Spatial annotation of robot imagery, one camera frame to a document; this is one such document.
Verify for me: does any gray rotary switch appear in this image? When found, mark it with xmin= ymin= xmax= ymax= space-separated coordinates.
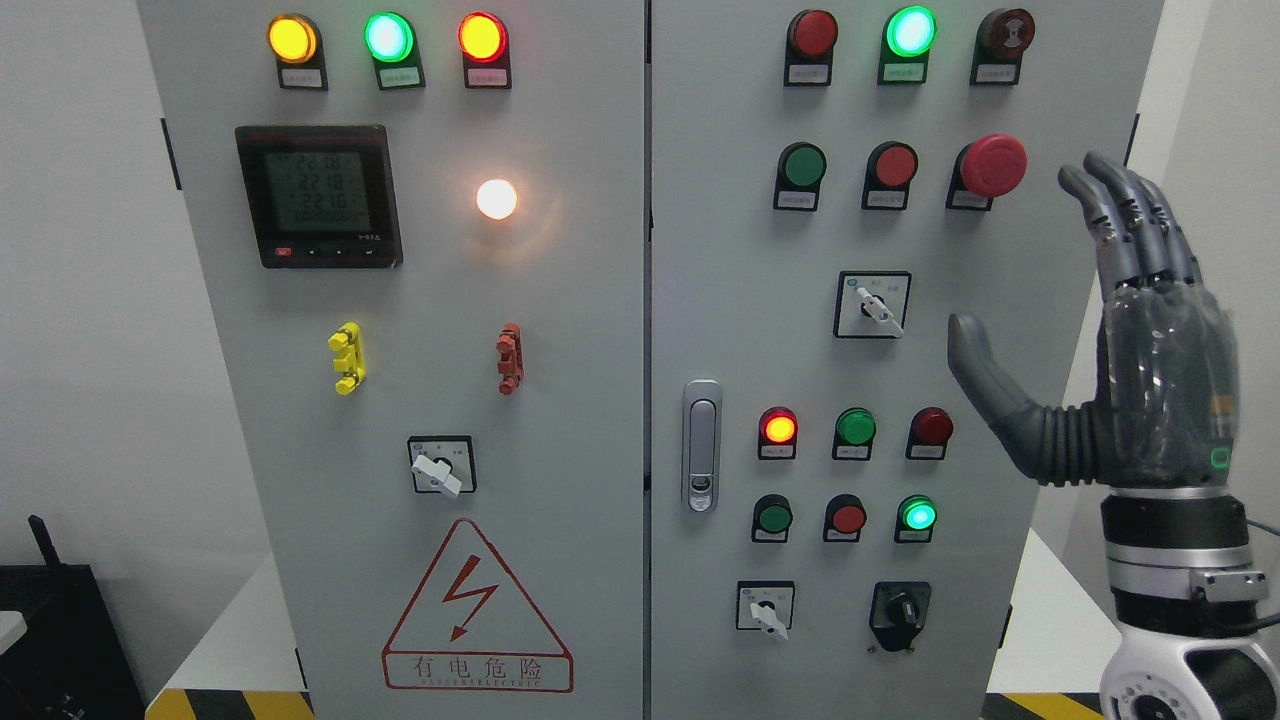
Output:
xmin=735 ymin=580 xmax=796 ymax=642
xmin=833 ymin=270 xmax=913 ymax=340

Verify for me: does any red push button lower row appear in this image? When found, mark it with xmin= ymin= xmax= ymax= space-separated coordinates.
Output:
xmin=822 ymin=495 xmax=867 ymax=543

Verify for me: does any black key selector switch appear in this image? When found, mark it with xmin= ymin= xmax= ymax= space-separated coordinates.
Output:
xmin=868 ymin=582 xmax=932 ymax=652

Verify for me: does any gray rotary switch bottom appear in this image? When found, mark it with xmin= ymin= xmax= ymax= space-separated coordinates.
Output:
xmin=735 ymin=580 xmax=796 ymax=642

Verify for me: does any red indicator light top left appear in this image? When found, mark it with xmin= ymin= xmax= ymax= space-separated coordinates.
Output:
xmin=457 ymin=12 xmax=512 ymax=90

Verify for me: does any red push button upper row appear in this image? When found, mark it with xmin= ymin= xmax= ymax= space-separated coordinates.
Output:
xmin=861 ymin=141 xmax=919 ymax=211

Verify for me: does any red emergency stop mushroom button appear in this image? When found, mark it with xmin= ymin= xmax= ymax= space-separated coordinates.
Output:
xmin=945 ymin=133 xmax=1028 ymax=211

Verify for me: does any silver cabinet door handle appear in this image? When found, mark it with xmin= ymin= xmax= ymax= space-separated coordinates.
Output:
xmin=680 ymin=379 xmax=722 ymax=512

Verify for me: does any red indicator light top right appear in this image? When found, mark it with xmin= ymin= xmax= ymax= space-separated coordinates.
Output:
xmin=783 ymin=9 xmax=838 ymax=87

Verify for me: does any black device with antenna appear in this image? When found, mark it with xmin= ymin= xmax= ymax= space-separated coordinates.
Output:
xmin=1 ymin=515 xmax=145 ymax=719

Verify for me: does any red push button row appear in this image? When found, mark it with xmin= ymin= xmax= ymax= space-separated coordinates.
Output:
xmin=822 ymin=495 xmax=867 ymax=543
xmin=861 ymin=141 xmax=919 ymax=211

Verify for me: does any green indicator light middle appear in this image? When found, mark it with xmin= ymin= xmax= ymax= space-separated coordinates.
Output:
xmin=831 ymin=407 xmax=878 ymax=462

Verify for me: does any dark red buzzer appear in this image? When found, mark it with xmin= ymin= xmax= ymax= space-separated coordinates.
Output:
xmin=970 ymin=8 xmax=1036 ymax=86

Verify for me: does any green push button lower row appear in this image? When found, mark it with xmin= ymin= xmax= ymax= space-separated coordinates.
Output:
xmin=751 ymin=493 xmax=794 ymax=544

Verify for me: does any dark red indicator light middle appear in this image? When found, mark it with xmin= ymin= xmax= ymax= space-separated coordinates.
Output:
xmin=904 ymin=406 xmax=955 ymax=461

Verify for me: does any green push button upper row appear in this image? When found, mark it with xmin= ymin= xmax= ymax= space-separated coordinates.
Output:
xmin=772 ymin=142 xmax=827 ymax=211

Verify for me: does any gray rotary switch left door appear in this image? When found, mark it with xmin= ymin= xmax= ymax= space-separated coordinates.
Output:
xmin=407 ymin=436 xmax=477 ymax=498

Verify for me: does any green indicator light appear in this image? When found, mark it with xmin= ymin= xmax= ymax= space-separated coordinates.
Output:
xmin=364 ymin=12 xmax=425 ymax=90
xmin=831 ymin=407 xmax=878 ymax=462
xmin=877 ymin=4 xmax=938 ymax=86

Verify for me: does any yellow indicator light top left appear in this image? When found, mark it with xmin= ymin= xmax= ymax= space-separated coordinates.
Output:
xmin=266 ymin=13 xmax=328 ymax=91

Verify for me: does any green indicator light top right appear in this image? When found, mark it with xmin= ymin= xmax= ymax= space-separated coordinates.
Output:
xmin=877 ymin=4 xmax=938 ymax=86

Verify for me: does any lit green push button lower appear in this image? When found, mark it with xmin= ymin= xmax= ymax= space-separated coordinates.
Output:
xmin=893 ymin=495 xmax=938 ymax=544

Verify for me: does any dark gray robotic hand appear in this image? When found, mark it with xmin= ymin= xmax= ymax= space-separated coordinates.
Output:
xmin=948 ymin=152 xmax=1239 ymax=489

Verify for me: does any white glowing indicator lamp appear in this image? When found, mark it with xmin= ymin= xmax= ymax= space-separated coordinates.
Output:
xmin=475 ymin=178 xmax=518 ymax=222

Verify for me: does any gray electrical cabinet door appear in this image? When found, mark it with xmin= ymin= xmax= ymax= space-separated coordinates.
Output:
xmin=649 ymin=1 xmax=1162 ymax=719
xmin=138 ymin=1 xmax=646 ymax=719

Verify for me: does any red terminal connector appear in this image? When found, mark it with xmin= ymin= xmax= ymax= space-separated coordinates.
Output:
xmin=495 ymin=323 xmax=525 ymax=396

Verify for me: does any gray electrical cabinet left door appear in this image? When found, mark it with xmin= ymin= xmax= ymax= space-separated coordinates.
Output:
xmin=138 ymin=1 xmax=646 ymax=719

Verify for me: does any red electrical hazard warning sticker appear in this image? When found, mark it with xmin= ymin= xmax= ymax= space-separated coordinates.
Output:
xmin=381 ymin=518 xmax=573 ymax=693

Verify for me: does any green indicator light top left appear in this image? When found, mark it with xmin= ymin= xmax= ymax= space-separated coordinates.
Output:
xmin=364 ymin=12 xmax=425 ymax=90

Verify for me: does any gray electrical cabinet right door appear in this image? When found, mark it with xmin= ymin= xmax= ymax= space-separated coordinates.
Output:
xmin=649 ymin=1 xmax=1162 ymax=719

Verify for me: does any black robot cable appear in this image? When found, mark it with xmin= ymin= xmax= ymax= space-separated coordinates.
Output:
xmin=1210 ymin=516 xmax=1280 ymax=637

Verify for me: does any green push button row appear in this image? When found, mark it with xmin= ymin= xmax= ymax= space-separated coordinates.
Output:
xmin=751 ymin=493 xmax=794 ymax=544
xmin=772 ymin=142 xmax=827 ymax=211

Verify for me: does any lit red indicator light middle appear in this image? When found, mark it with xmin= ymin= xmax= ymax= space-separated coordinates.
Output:
xmin=756 ymin=406 xmax=797 ymax=461

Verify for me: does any black digital power meter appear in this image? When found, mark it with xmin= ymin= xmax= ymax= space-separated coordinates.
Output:
xmin=236 ymin=124 xmax=403 ymax=269

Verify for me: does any yellow terminal connector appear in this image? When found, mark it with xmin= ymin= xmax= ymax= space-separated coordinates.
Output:
xmin=326 ymin=322 xmax=367 ymax=396

